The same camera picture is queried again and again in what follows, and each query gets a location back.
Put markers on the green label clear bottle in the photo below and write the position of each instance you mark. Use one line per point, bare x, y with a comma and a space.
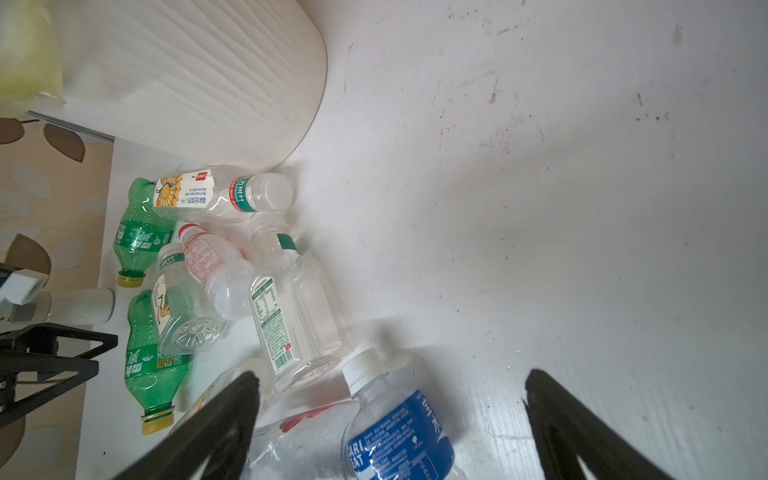
293, 305

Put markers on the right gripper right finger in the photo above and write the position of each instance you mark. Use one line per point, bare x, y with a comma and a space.
570, 439

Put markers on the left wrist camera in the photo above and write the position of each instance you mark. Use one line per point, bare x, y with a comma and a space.
19, 287

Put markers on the white ribbed waste bin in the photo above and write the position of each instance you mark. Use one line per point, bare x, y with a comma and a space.
232, 82

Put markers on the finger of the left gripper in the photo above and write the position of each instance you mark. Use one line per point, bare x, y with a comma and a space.
55, 376
43, 339

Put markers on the white cylinder at edge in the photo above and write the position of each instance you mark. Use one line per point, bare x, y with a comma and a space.
75, 308

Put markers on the green soda bottle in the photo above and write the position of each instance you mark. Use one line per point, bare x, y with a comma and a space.
141, 234
153, 379

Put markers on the green soda bottle lower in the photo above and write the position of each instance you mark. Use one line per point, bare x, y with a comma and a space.
153, 379

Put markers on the green cap square bottle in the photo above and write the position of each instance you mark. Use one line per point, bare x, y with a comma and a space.
186, 322

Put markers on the blue label bottle front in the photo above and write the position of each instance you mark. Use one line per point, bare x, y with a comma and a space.
396, 433

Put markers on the orange label clear bottle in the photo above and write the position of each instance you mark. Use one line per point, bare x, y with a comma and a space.
220, 194

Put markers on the blue cap crushed bottle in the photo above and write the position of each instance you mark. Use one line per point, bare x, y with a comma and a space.
304, 446

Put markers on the pink label clear bottle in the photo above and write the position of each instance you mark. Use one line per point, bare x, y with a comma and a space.
221, 270

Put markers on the green soda bottle upper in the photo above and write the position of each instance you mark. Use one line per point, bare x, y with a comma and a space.
141, 234

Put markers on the orange label bottle lower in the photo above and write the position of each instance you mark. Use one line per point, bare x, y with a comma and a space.
258, 367

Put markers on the yellow plastic bin liner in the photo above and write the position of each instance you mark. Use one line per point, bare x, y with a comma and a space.
31, 66

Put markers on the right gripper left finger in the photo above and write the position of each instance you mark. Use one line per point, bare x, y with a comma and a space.
212, 444

